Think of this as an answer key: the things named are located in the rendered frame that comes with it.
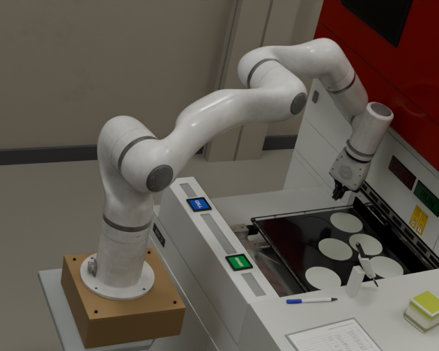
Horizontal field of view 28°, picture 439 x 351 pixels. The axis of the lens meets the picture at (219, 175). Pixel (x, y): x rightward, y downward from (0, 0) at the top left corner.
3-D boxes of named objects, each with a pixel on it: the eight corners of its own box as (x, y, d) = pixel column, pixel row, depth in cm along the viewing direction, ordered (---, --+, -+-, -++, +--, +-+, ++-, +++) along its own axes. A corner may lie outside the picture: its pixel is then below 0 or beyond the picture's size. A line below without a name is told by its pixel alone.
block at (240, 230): (242, 230, 255) (244, 222, 253) (247, 237, 253) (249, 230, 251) (217, 234, 251) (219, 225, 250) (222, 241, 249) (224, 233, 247)
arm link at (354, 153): (342, 141, 251) (339, 149, 253) (367, 158, 248) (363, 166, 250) (356, 132, 257) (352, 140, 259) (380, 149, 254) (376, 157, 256)
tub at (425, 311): (419, 308, 227) (427, 287, 223) (441, 325, 223) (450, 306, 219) (401, 317, 222) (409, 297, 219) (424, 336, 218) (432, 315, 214)
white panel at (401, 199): (298, 152, 311) (327, 51, 289) (435, 305, 253) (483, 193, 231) (290, 153, 310) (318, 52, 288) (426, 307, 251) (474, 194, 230)
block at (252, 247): (254, 248, 249) (256, 239, 248) (260, 255, 247) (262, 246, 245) (229, 251, 246) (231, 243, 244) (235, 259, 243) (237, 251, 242)
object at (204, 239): (185, 213, 267) (193, 175, 260) (268, 338, 228) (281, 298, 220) (157, 216, 263) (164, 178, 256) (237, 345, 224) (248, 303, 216)
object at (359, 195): (349, 207, 282) (357, 183, 277) (430, 297, 251) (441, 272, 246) (345, 208, 282) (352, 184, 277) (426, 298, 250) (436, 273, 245)
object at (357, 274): (361, 286, 230) (375, 247, 223) (368, 296, 227) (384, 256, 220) (342, 290, 227) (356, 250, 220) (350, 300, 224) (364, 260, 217)
